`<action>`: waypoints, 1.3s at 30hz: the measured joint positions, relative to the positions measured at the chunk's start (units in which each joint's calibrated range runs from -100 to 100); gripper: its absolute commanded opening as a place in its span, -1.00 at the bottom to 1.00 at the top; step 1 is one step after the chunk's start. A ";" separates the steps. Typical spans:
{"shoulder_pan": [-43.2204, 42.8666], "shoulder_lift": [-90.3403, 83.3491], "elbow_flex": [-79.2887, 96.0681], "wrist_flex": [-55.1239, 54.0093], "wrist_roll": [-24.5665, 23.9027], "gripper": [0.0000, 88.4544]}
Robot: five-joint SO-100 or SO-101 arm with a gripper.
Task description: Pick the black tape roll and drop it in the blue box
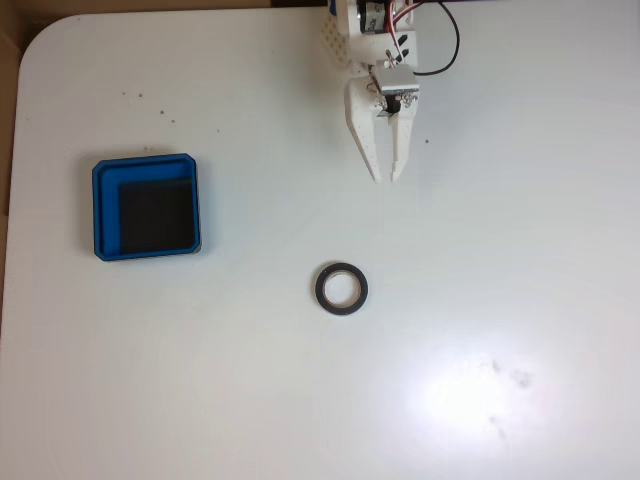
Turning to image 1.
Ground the blue square box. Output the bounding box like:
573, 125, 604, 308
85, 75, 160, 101
91, 152, 204, 263

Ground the white camera box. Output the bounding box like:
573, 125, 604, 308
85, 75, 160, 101
370, 67, 421, 97

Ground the red white servo cable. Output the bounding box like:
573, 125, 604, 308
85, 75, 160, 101
387, 0, 426, 66

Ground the black tape roll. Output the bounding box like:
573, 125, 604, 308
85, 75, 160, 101
314, 260, 370, 317

